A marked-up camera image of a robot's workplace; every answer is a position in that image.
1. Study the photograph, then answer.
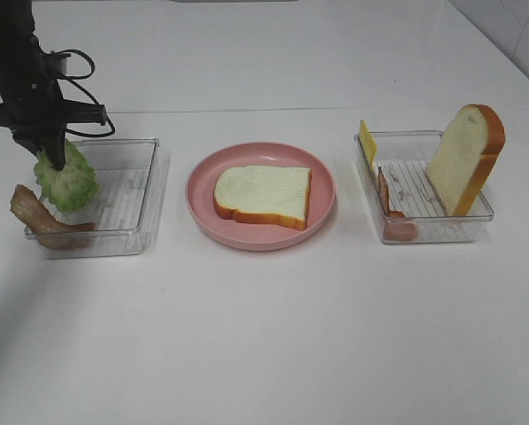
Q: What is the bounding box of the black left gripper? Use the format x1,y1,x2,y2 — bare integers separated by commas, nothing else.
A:
0,37,107,171

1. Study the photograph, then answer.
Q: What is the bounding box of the green lettuce leaf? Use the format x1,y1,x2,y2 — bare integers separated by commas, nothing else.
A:
34,140,99,213

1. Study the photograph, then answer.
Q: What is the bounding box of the bacon strip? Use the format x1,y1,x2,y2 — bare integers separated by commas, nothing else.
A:
10,184,96,251
378,166,417,243

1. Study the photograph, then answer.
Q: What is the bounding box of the bread slice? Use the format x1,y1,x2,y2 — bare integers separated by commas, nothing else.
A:
425,104,505,216
213,165,312,231

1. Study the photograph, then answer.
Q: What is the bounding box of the yellow cheese slice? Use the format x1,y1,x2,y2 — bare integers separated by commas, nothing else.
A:
359,120,378,175

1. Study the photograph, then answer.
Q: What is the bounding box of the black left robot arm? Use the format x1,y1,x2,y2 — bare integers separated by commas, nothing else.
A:
0,1,111,170

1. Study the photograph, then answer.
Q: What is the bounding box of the left clear plastic tray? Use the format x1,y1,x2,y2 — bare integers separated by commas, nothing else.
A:
25,138,169,259

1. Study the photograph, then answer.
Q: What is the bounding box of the clear plastic tray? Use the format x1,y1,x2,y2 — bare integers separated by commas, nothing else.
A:
355,130,495,244
25,138,169,259

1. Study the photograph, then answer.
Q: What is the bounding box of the pink round plate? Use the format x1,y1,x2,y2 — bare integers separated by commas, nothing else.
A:
186,142,336,251

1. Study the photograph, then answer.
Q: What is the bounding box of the right clear plastic tray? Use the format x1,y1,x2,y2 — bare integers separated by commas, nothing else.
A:
355,130,495,244

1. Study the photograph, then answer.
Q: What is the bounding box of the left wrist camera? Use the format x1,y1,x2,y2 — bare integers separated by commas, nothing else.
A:
44,51,71,76

